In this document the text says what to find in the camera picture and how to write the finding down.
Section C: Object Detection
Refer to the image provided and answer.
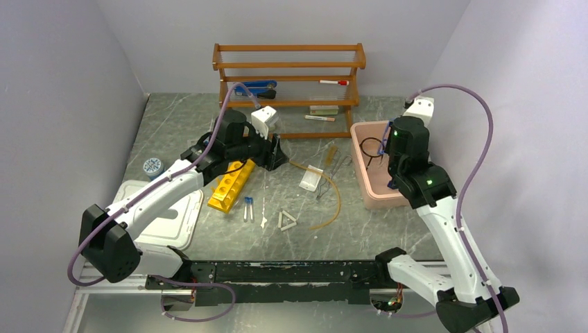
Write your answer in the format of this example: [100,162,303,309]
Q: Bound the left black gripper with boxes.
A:
[226,121,288,171]

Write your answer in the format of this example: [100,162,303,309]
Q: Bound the tan rubber tube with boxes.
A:
[288,160,343,230]

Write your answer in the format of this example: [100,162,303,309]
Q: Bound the black ring cable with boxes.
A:
[358,137,386,172]

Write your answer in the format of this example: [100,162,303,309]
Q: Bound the blue safety goggles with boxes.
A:
[377,121,392,156]

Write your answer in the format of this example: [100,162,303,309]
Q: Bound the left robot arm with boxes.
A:
[79,106,288,289]

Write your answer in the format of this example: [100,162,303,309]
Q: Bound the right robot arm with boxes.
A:
[374,116,520,332]

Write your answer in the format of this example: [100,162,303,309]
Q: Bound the pink plastic bin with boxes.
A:
[350,121,410,210]

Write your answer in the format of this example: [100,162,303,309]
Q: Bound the orange white pen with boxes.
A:
[304,114,336,122]

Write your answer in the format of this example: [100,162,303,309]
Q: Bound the yellow test tube rack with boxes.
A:
[207,160,256,214]

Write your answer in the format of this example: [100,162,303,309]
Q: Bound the clear plastic bag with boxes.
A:
[299,164,323,192]

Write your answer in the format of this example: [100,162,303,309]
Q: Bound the white green box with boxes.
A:
[309,105,340,116]

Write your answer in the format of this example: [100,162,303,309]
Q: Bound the tan test tube brush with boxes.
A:
[325,144,338,167]

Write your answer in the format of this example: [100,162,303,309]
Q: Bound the blue black clamp tool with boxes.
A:
[242,80,277,100]

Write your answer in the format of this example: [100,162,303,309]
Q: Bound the metal crucible tongs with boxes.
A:
[315,155,352,201]

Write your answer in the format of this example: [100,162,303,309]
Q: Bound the blue capped test tubes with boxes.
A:
[243,197,254,223]

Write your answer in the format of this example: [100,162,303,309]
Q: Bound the white clay triangle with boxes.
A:
[278,210,297,231]

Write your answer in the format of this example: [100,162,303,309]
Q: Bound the wooden shelf rack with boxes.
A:
[211,43,367,139]

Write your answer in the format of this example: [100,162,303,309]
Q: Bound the red white marker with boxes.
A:
[318,80,349,86]

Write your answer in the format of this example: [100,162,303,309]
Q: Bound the blue white tape roll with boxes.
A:
[143,157,165,180]

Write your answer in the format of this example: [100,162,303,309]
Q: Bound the white plastic lid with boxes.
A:
[108,180,204,250]

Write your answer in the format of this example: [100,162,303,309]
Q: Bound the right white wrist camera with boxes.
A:
[403,96,435,128]

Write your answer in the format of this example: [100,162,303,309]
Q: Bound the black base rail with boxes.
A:
[145,259,397,306]

